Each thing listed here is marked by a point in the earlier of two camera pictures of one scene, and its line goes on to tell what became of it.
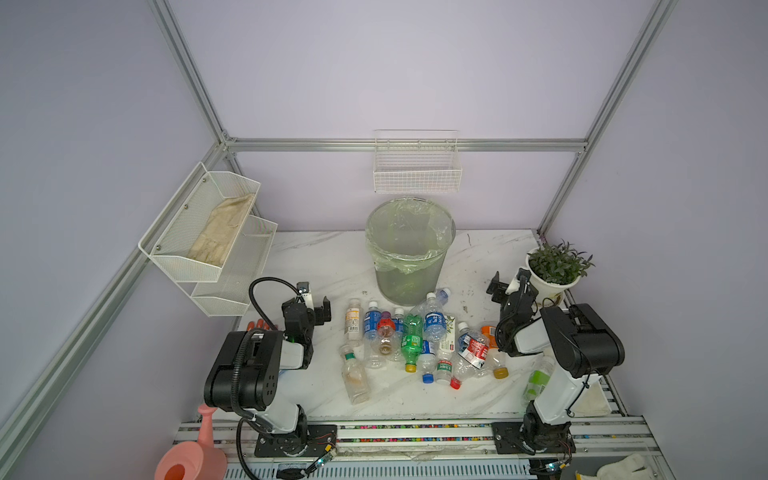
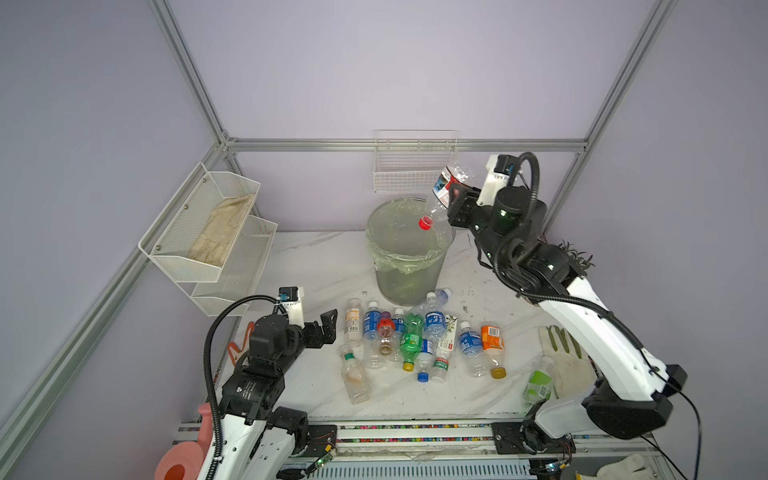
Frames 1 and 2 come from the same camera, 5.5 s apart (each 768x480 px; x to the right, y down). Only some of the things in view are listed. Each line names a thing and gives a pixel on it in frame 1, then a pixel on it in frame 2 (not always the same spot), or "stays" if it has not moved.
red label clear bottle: (473, 347) → (440, 192)
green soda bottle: (412, 343) stays
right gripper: (498, 289) → (458, 199)
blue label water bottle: (435, 321) stays
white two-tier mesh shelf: (211, 244) stays
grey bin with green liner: (409, 239) stays
